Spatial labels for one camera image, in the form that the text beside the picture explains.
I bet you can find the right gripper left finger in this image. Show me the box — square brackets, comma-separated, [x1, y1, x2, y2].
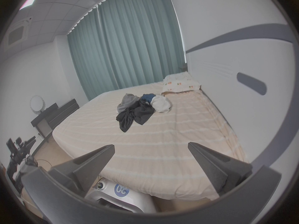
[48, 144, 115, 193]

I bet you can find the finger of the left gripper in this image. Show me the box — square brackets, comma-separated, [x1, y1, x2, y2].
[22, 136, 37, 149]

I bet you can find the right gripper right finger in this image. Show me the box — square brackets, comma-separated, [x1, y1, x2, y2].
[188, 142, 253, 193]

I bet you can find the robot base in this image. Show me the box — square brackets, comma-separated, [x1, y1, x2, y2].
[85, 175, 157, 214]

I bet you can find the bed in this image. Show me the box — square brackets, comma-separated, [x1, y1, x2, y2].
[52, 23, 296, 201]

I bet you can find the pile of clothes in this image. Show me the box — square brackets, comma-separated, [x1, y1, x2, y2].
[116, 93, 172, 133]

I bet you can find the dark grey chest of drawers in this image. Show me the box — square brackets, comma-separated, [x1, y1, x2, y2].
[31, 99, 80, 139]

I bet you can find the white printed pillow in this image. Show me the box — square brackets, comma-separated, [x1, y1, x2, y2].
[162, 72, 202, 95]

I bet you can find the blue-green curtain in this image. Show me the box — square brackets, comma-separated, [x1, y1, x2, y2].
[97, 0, 188, 90]
[67, 6, 119, 101]

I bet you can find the ceiling air conditioner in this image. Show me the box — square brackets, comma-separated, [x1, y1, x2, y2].
[6, 16, 33, 47]

